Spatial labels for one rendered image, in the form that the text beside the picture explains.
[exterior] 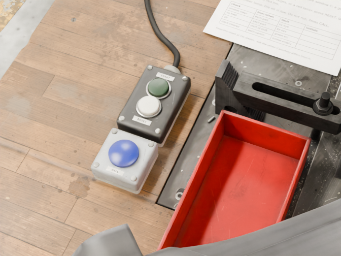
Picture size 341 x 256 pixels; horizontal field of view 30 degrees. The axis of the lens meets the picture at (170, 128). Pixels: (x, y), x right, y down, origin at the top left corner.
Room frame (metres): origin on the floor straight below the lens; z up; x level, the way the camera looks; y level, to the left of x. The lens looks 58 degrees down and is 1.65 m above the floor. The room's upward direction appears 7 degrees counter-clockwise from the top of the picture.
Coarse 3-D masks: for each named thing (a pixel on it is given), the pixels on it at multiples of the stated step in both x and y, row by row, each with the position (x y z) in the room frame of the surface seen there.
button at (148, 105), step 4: (148, 96) 0.50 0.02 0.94; (140, 100) 0.49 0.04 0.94; (144, 100) 0.49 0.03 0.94; (148, 100) 0.49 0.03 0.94; (152, 100) 0.49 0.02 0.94; (156, 100) 0.49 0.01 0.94; (140, 104) 0.48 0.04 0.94; (144, 104) 0.48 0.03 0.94; (148, 104) 0.48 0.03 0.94; (152, 104) 0.48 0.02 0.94; (156, 104) 0.48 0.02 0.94; (140, 108) 0.48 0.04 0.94; (144, 108) 0.48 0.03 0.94; (148, 108) 0.48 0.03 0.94; (152, 108) 0.48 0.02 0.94; (156, 108) 0.47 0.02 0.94; (144, 112) 0.47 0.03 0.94; (148, 112) 0.47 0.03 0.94; (152, 112) 0.47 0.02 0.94
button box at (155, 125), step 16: (144, 0) 0.70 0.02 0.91; (160, 32) 0.63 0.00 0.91; (176, 48) 0.59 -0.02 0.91; (176, 64) 0.56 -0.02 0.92; (144, 80) 0.53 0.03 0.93; (176, 80) 0.52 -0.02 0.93; (144, 96) 0.50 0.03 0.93; (176, 96) 0.50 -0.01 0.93; (128, 112) 0.48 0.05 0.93; (160, 112) 0.47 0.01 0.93; (176, 112) 0.48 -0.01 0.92; (128, 128) 0.46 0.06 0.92; (144, 128) 0.45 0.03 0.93; (160, 128) 0.45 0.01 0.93; (160, 144) 0.44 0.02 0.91
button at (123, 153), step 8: (112, 144) 0.43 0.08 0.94; (120, 144) 0.43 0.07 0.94; (128, 144) 0.42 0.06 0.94; (112, 152) 0.41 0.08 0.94; (120, 152) 0.41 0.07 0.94; (128, 152) 0.41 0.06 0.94; (136, 152) 0.41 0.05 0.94; (112, 160) 0.40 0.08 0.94; (120, 160) 0.40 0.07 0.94; (128, 160) 0.40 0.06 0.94; (136, 160) 0.40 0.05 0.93
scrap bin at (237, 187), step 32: (224, 128) 0.44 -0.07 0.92; (256, 128) 0.42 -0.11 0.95; (224, 160) 0.40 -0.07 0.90; (256, 160) 0.40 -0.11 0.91; (288, 160) 0.39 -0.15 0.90; (192, 192) 0.35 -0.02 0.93; (224, 192) 0.36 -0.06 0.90; (256, 192) 0.35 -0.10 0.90; (288, 192) 0.32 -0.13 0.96; (192, 224) 0.32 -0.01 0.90; (224, 224) 0.31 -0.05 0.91; (256, 224) 0.31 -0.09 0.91
